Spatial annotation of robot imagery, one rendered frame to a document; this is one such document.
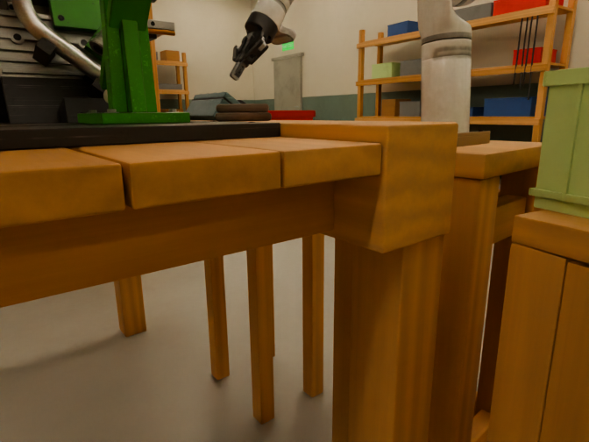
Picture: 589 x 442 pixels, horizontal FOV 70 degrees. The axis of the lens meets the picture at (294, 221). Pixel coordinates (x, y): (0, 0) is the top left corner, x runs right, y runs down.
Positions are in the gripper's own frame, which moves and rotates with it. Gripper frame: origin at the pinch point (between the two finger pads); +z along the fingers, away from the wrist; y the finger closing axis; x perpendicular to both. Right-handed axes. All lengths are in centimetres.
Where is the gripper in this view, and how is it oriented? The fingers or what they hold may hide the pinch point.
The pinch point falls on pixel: (237, 71)
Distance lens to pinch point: 107.5
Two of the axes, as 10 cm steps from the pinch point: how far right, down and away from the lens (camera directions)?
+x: 6.5, 4.3, 6.3
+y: 6.1, 1.9, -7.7
